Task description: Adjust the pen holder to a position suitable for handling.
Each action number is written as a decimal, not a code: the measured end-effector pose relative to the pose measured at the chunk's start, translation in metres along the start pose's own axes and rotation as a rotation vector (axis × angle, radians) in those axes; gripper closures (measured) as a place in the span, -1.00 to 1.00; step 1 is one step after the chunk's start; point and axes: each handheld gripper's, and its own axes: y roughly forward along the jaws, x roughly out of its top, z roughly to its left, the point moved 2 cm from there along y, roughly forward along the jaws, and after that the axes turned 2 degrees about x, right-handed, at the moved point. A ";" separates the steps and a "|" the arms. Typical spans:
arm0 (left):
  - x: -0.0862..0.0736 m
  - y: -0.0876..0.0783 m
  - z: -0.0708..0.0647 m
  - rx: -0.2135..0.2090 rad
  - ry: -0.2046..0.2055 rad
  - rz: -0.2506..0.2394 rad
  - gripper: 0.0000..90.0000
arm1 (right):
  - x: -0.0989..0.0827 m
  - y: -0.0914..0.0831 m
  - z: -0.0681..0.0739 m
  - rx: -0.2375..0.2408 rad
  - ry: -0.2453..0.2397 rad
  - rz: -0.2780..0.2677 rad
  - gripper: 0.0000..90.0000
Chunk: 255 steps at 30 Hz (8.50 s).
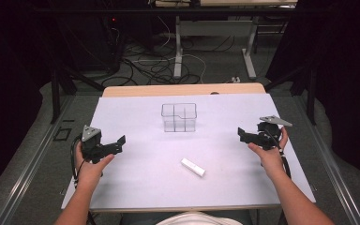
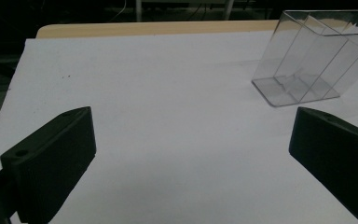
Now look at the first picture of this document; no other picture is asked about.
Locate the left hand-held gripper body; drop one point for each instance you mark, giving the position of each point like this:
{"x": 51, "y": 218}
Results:
{"x": 93, "y": 146}

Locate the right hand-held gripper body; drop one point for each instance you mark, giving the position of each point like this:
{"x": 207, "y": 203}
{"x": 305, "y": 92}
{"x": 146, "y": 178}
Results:
{"x": 268, "y": 134}

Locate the person's right hand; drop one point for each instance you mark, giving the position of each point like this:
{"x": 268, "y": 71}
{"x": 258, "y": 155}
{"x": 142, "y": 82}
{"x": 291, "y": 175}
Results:
{"x": 270, "y": 159}

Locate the person's left hand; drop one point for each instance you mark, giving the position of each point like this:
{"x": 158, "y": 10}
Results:
{"x": 89, "y": 173}

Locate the black metal stand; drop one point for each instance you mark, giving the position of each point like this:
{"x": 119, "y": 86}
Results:
{"x": 55, "y": 93}
{"x": 309, "y": 90}

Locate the white rectangular block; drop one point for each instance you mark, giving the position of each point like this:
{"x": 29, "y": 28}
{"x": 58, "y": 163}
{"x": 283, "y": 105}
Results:
{"x": 193, "y": 167}

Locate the clear plastic organizer box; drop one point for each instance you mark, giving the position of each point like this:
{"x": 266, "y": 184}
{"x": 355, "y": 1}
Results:
{"x": 178, "y": 118}

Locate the white table mat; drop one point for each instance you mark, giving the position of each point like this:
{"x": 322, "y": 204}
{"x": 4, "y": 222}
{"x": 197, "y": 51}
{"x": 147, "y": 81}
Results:
{"x": 168, "y": 187}

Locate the person's white shirt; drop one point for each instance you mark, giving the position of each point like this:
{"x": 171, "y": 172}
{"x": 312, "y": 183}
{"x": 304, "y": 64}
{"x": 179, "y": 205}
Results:
{"x": 198, "y": 219}

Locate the black computer tower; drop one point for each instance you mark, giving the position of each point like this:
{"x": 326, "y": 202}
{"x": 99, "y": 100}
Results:
{"x": 111, "y": 43}

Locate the white-framed desk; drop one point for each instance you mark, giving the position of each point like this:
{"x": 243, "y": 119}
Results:
{"x": 214, "y": 28}

